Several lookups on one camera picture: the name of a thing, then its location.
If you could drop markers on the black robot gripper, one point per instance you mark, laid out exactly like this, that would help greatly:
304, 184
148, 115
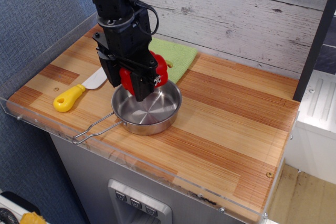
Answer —
124, 43

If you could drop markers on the red toy bell pepper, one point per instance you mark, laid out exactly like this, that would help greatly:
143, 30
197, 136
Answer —
161, 71

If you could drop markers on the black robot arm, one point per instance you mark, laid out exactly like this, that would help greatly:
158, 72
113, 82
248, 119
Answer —
115, 9

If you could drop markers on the yellow object bottom left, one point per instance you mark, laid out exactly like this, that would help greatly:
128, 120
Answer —
32, 218

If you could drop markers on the green folded cloth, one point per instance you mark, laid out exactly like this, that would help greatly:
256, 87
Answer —
180, 56

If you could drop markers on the grey cabinet with dispenser panel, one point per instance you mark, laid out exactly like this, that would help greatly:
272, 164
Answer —
112, 191

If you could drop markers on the white ribbed appliance at right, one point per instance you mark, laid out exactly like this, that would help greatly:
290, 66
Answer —
311, 146

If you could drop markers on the stainless steel pot with handle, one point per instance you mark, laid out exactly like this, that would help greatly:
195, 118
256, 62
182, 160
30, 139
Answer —
153, 115

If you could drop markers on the yellow-handled toy knife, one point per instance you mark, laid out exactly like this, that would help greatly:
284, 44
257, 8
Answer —
65, 101

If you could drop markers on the clear acrylic guard rail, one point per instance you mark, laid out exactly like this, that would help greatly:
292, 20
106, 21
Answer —
217, 163

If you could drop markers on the dark right vertical post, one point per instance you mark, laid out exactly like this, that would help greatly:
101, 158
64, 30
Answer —
316, 46

